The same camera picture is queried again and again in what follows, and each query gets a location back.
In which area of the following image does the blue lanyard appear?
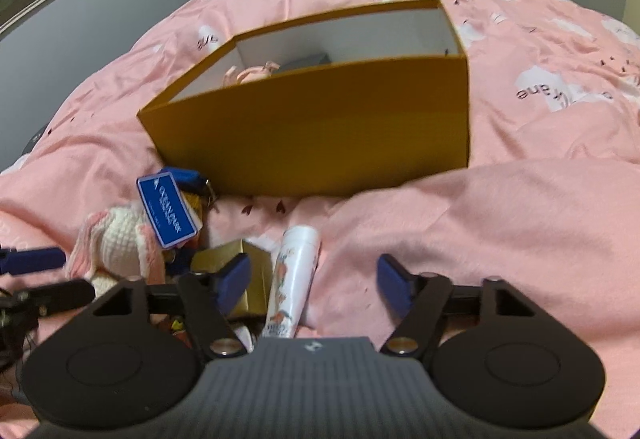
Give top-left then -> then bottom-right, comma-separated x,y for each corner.
160,166 -> 218,210

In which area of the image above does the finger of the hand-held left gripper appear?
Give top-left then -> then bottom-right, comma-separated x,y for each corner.
0,278 -> 96,320
0,246 -> 67,276

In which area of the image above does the blue card tag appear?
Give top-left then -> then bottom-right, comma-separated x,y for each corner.
136,170 -> 199,249

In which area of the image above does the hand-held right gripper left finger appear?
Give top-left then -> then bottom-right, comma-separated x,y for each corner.
92,253 -> 253,360

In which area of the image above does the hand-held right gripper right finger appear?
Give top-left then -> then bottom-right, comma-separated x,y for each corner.
376,253 -> 541,359

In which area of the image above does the yellow cardboard box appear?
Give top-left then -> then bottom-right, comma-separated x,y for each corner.
136,0 -> 472,198

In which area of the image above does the small gold box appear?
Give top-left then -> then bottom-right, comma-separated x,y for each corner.
190,239 -> 275,320

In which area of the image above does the pink plastic clip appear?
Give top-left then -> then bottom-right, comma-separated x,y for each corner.
222,60 -> 280,85

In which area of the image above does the white pink crocheted plush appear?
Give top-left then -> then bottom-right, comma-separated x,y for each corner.
66,204 -> 166,297

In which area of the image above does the white printed tube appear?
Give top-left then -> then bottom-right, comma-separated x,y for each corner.
262,225 -> 322,340

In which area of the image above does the pink printed blanket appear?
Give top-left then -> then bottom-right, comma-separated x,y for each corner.
0,0 -> 640,439

